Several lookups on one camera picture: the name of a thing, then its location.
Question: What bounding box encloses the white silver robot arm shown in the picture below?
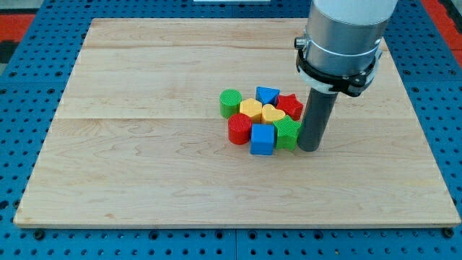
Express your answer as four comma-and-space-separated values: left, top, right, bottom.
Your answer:
294, 0, 397, 97

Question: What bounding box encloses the blue triangle block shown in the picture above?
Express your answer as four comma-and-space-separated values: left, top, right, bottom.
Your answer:
256, 86, 280, 106

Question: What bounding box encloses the red cylinder block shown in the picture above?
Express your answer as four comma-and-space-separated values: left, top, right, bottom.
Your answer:
228, 113, 253, 145

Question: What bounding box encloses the green cylinder block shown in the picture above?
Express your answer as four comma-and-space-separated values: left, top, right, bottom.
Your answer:
219, 89, 242, 118

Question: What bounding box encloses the yellow hexagon block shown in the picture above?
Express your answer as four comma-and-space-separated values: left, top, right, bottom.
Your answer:
240, 98, 263, 123

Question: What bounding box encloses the blue cube block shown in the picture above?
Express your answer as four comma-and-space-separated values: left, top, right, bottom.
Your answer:
250, 123, 275, 155

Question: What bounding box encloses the yellow heart block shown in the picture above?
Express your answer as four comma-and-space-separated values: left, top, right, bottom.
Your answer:
261, 104, 286, 124

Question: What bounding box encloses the green star block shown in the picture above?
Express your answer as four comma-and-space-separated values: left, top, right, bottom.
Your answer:
273, 116, 301, 150

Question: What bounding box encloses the red star block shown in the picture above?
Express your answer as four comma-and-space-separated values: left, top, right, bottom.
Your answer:
276, 94, 304, 121

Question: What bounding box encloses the wooden board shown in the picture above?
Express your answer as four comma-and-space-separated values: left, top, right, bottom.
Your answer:
14, 18, 461, 229

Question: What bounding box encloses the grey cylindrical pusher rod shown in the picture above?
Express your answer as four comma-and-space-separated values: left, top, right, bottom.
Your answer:
297, 89, 338, 152

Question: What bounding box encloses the black clamp ring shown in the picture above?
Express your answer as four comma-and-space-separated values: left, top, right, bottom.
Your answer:
295, 48, 383, 98

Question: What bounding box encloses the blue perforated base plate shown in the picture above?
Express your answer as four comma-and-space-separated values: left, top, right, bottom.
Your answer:
1, 0, 461, 259

